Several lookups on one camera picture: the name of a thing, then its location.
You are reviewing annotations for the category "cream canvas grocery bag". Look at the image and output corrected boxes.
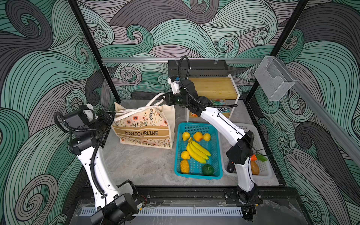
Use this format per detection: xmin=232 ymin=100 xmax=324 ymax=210
xmin=112 ymin=92 xmax=175 ymax=149

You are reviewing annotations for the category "yellow banana bunch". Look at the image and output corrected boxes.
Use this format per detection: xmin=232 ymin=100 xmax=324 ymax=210
xmin=186 ymin=138 xmax=212 ymax=164

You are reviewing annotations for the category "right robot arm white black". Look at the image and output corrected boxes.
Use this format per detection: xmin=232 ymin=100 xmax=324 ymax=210
xmin=163 ymin=56 xmax=263 ymax=206

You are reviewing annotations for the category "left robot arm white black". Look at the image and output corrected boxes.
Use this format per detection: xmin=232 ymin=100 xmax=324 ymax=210
xmin=53 ymin=105 xmax=139 ymax=225

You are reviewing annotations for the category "teal Fox's candy bag lower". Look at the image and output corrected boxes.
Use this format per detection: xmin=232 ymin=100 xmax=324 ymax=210
xmin=211 ymin=99 xmax=231 ymax=118

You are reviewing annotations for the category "white wooden two-tier shelf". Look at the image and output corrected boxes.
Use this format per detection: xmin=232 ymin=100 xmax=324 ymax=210
xmin=190 ymin=75 xmax=241 ymax=105

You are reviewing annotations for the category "yellow orange fruit top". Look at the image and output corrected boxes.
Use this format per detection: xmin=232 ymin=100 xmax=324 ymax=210
xmin=193 ymin=132 xmax=203 ymax=142

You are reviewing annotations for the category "yellow lemon right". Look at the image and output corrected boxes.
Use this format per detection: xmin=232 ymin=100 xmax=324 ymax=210
xmin=202 ymin=133 xmax=212 ymax=142

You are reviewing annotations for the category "teal plastic basket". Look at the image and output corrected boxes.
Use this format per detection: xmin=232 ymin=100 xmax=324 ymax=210
xmin=174 ymin=122 xmax=223 ymax=180

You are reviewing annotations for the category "yellow lemon on bananas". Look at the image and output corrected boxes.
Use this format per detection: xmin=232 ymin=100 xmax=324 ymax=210
xmin=181 ymin=151 xmax=191 ymax=160

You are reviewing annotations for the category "yellow textured pineapple fruit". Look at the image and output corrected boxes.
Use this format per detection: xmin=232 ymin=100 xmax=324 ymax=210
xmin=180 ymin=159 xmax=190 ymax=174

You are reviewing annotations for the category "green avocado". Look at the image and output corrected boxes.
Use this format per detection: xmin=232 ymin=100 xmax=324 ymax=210
xmin=202 ymin=164 xmax=214 ymax=176

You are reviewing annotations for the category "orange carrot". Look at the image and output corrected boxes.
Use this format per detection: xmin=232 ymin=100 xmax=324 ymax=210
xmin=250 ymin=154 xmax=268 ymax=162

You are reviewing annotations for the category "brown potato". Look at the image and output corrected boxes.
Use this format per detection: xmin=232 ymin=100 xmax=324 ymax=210
xmin=250 ymin=161 xmax=260 ymax=176

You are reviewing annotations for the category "white plastic basket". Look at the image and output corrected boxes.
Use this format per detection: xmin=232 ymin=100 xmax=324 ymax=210
xmin=218 ymin=123 xmax=273 ymax=179

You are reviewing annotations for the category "black wall-mounted tray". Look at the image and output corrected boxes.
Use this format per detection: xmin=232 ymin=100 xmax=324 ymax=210
xmin=181 ymin=60 xmax=229 ymax=78

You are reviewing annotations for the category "aluminium wall rail back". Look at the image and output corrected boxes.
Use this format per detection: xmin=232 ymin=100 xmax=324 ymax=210
xmin=101 ymin=57 xmax=262 ymax=64

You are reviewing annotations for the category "aluminium wall rail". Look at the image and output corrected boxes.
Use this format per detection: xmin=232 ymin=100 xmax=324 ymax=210
xmin=101 ymin=57 xmax=262 ymax=64
xmin=274 ymin=57 xmax=360 ymax=161

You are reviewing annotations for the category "clear acrylic wall holder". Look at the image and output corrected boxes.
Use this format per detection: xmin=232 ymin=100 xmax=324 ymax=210
xmin=254 ymin=56 xmax=295 ymax=102

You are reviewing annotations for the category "white slotted cable duct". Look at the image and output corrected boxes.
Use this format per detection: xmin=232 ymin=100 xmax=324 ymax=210
xmin=79 ymin=206 xmax=243 ymax=218

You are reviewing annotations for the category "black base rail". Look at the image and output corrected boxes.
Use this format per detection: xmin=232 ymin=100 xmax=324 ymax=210
xmin=75 ymin=185 xmax=302 ymax=206

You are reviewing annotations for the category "aluminium wall rail right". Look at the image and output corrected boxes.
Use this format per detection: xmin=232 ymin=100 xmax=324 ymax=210
xmin=274 ymin=57 xmax=360 ymax=161

